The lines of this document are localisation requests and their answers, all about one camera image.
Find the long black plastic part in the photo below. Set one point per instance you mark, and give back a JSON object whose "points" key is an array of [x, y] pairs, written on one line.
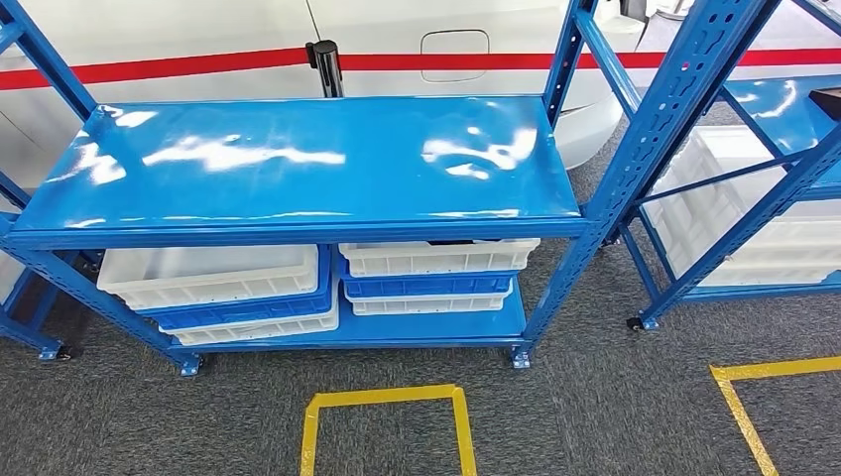
{"points": [[450, 242]]}

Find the chrome stanchion post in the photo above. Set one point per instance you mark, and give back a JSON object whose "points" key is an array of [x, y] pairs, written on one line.
{"points": [[326, 69]]}

